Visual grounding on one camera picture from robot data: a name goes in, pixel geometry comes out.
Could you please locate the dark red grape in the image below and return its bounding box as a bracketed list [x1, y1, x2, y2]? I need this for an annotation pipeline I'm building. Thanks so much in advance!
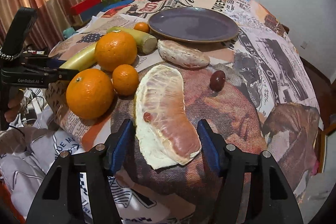
[210, 71, 226, 92]

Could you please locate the red box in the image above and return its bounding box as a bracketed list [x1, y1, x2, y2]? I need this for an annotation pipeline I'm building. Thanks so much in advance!
[70, 0, 102, 15]

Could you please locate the small mandarin near plate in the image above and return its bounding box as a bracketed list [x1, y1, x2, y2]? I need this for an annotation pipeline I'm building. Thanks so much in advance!
[133, 22, 150, 33]

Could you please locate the left hand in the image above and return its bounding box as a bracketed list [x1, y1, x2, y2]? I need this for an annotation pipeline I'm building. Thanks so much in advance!
[5, 89, 24, 123]

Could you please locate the small mandarin front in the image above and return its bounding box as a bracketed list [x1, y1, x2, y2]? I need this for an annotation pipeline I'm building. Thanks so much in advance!
[112, 64, 139, 96]

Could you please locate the purple ceramic plate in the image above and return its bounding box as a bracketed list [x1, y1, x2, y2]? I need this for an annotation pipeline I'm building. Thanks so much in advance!
[148, 7, 239, 43]

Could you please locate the newspaper print tablecloth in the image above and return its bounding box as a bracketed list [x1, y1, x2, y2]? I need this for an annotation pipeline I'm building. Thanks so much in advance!
[50, 0, 321, 223]

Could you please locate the large orange with sticker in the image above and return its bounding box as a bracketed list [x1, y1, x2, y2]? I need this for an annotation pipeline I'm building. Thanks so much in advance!
[94, 31, 137, 72]

